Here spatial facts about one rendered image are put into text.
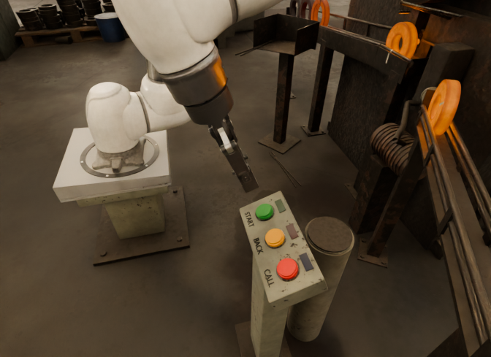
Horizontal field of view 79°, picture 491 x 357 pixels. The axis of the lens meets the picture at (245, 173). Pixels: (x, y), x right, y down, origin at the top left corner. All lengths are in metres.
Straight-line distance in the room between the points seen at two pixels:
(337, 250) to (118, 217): 0.92
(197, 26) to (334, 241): 0.56
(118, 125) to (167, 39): 0.74
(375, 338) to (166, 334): 0.73
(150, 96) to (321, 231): 0.72
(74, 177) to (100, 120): 0.24
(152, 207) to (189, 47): 0.99
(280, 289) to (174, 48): 0.44
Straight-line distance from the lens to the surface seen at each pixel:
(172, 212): 1.51
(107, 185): 1.16
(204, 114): 0.46
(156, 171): 1.14
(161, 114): 1.13
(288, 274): 0.59
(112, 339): 1.27
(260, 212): 0.68
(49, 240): 1.65
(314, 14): 2.07
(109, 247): 1.47
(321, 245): 0.75
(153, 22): 0.39
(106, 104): 1.09
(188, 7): 0.39
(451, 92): 0.96
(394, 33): 1.43
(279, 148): 1.90
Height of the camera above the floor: 1.11
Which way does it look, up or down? 40 degrees down
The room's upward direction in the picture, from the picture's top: straight up
